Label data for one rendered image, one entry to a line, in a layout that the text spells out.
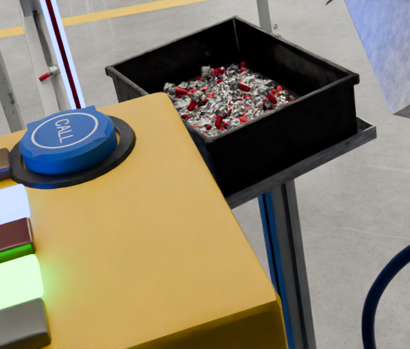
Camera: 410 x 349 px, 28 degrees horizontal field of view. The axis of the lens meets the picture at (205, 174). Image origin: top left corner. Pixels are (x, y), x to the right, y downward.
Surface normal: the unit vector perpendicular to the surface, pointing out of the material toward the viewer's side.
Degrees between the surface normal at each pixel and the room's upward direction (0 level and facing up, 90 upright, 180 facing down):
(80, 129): 0
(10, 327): 0
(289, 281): 90
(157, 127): 0
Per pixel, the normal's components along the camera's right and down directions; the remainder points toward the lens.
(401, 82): -0.60, -0.04
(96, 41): -0.16, -0.83
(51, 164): -0.16, 0.57
